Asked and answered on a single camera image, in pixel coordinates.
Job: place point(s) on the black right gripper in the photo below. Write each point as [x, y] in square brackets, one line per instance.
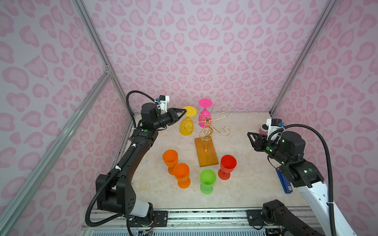
[259, 141]

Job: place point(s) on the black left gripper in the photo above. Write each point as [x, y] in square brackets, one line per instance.
[171, 113]

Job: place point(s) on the yellow wine glass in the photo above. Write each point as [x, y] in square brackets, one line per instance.
[187, 124]

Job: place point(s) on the pink wine glass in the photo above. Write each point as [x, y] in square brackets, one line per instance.
[204, 103]

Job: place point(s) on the red wine glass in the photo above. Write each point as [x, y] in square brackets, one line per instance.
[227, 165]

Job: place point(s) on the orange wine glass front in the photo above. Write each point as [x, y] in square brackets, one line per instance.
[170, 158]

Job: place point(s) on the orange wine glass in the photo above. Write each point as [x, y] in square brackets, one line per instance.
[170, 158]
[182, 174]

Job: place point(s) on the green wine glass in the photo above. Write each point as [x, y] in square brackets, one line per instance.
[207, 180]

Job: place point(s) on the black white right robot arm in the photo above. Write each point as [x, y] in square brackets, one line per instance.
[288, 151]

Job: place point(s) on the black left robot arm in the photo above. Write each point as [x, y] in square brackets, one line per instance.
[114, 191]

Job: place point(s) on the pink jar black lid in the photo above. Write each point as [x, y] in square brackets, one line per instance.
[264, 129]

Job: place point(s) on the blue box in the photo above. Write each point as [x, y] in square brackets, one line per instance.
[284, 182]

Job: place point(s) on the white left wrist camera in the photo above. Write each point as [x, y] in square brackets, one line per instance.
[162, 102]

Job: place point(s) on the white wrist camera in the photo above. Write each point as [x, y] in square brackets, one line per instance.
[162, 102]
[273, 125]

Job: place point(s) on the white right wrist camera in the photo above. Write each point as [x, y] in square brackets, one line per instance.
[273, 125]

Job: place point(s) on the gold wire glass rack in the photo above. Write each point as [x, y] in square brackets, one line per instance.
[207, 132]

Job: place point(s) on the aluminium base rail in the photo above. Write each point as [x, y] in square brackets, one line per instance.
[192, 222]

